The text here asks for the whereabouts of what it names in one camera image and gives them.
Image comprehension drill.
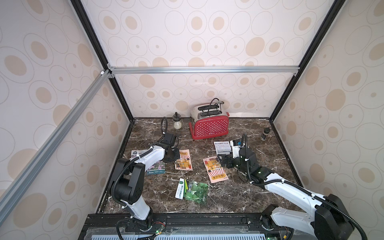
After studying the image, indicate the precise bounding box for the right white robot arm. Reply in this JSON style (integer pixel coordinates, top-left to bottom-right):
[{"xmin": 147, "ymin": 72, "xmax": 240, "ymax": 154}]
[{"xmin": 214, "ymin": 134, "xmax": 368, "ymax": 240}]

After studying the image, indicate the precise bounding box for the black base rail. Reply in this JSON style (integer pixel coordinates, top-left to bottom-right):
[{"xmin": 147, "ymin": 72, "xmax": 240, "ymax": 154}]
[{"xmin": 77, "ymin": 212, "xmax": 338, "ymax": 240}]

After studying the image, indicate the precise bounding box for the green pea seed packet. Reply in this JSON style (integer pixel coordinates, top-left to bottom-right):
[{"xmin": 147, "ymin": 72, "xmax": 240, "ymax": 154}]
[{"xmin": 175, "ymin": 178, "xmax": 209, "ymax": 205}]

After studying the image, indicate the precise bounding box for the red polka dot toaster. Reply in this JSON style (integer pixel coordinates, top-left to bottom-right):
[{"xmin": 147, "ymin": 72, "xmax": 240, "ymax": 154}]
[{"xmin": 189, "ymin": 98, "xmax": 230, "ymax": 140}]

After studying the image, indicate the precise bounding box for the small dark spice bottle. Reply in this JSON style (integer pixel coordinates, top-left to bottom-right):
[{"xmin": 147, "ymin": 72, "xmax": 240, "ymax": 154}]
[{"xmin": 261, "ymin": 128, "xmax": 271, "ymax": 141}]

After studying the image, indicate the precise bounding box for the orange marigold seed packet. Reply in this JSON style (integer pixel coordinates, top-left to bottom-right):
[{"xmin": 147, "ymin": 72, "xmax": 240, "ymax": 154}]
[{"xmin": 175, "ymin": 150, "xmax": 193, "ymax": 171}]

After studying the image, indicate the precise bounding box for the white green-text seed packet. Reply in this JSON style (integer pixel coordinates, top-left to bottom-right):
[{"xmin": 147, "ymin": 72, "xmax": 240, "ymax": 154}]
[{"xmin": 214, "ymin": 141, "xmax": 232, "ymax": 155}]

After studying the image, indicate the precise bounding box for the silver aluminium cross rail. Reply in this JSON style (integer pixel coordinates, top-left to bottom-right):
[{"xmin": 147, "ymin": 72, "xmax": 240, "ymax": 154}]
[{"xmin": 110, "ymin": 66, "xmax": 300, "ymax": 75}]

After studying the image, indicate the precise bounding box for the silver aluminium side rail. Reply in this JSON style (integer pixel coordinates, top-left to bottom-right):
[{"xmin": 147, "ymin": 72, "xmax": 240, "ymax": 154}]
[{"xmin": 1, "ymin": 69, "xmax": 112, "ymax": 225}]

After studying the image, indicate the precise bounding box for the black corner frame post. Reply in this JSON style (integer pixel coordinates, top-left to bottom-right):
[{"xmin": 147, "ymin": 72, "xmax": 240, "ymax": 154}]
[{"xmin": 70, "ymin": 0, "xmax": 135, "ymax": 122}]

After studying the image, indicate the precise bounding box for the white orange-text seed packet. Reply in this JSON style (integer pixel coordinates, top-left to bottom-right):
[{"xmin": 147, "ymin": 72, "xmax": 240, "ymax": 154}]
[{"xmin": 203, "ymin": 157, "xmax": 229, "ymax": 184}]

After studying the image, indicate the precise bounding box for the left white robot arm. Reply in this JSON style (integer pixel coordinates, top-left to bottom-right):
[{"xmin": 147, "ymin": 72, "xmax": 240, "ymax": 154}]
[{"xmin": 109, "ymin": 133, "xmax": 180, "ymax": 221}]

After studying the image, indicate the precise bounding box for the black right corner post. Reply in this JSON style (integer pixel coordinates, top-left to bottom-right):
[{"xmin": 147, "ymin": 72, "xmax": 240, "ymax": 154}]
[{"xmin": 270, "ymin": 0, "xmax": 346, "ymax": 124}]

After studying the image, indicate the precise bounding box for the glass jar with white granules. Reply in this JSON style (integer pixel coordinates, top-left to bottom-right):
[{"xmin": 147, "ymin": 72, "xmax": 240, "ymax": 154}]
[{"xmin": 172, "ymin": 112, "xmax": 182, "ymax": 130}]

